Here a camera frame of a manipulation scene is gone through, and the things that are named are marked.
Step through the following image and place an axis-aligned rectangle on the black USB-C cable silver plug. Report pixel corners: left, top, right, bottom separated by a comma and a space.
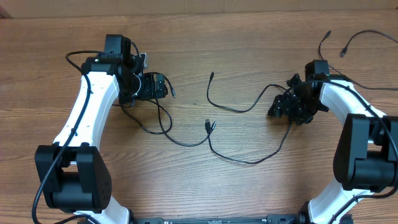
117, 73, 216, 147

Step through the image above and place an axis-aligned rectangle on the black USB-A cable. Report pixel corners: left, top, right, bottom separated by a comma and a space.
204, 83, 315, 165

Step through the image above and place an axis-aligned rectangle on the thin black cable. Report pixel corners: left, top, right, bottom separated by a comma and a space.
317, 29, 398, 91

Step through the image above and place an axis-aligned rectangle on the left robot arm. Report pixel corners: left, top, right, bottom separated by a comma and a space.
32, 34, 175, 223

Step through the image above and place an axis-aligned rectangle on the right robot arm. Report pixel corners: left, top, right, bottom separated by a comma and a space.
268, 60, 397, 223

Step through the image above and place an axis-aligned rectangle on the brown cardboard backdrop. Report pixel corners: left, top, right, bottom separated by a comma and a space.
1, 0, 397, 19

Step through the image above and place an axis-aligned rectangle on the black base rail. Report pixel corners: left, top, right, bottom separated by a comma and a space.
130, 214, 308, 224

